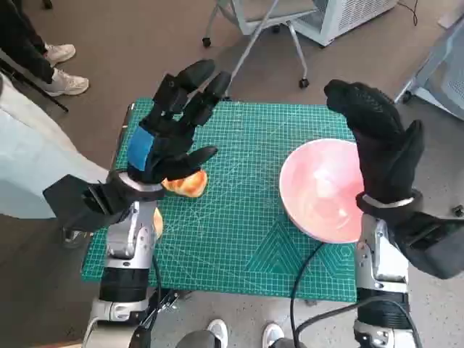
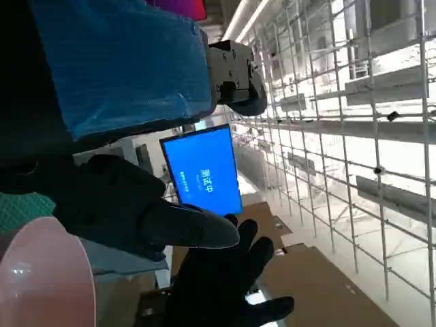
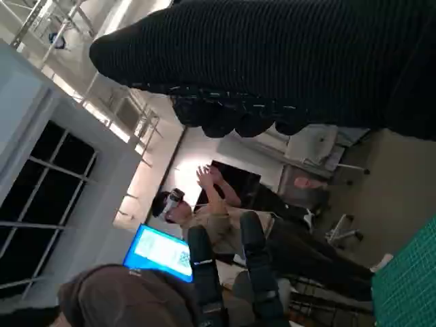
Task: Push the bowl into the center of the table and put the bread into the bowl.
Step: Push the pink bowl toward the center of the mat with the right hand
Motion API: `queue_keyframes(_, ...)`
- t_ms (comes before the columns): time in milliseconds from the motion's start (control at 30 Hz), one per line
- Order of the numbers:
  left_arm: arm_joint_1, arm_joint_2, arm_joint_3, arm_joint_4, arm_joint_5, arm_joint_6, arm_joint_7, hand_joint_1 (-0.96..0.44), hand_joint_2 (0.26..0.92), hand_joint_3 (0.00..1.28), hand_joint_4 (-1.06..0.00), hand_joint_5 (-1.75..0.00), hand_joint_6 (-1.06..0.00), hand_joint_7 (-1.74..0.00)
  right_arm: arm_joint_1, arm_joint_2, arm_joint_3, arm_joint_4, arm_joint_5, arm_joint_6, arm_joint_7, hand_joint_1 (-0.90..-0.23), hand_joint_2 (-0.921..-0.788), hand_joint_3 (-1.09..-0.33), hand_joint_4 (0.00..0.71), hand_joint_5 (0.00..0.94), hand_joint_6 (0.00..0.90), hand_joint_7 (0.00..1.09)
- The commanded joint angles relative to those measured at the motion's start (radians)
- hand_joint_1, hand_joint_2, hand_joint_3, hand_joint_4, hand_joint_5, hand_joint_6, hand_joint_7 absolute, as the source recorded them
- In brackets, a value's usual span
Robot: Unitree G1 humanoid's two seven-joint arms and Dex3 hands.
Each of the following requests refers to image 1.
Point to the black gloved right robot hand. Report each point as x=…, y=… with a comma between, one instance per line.
x=384, y=145

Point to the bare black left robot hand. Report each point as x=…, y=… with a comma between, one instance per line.
x=163, y=145

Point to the twisted orange toy bread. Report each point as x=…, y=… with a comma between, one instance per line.
x=188, y=186

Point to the pink bowl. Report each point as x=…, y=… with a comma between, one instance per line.
x=319, y=188

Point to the round toy bread bun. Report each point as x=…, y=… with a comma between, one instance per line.
x=158, y=224

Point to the light blue metal chair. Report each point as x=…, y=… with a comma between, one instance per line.
x=438, y=72

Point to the black caster wheel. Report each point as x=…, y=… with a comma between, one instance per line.
x=459, y=211

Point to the green cutting mat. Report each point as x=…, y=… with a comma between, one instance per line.
x=235, y=217

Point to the black stand bar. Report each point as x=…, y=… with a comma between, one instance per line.
x=54, y=100

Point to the white perforated cabinet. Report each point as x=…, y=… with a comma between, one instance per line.
x=348, y=18

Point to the person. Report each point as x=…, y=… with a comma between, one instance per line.
x=29, y=152
x=18, y=36

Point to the grey office chair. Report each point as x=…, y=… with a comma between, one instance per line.
x=261, y=12

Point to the white shoe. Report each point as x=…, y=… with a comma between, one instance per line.
x=217, y=331
x=272, y=333

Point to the dark grey leg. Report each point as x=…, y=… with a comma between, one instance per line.
x=286, y=343
x=195, y=340

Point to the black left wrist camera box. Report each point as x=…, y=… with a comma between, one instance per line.
x=72, y=203

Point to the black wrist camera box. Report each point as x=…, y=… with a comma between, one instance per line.
x=72, y=203
x=435, y=250

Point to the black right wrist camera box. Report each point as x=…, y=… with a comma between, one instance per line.
x=435, y=250

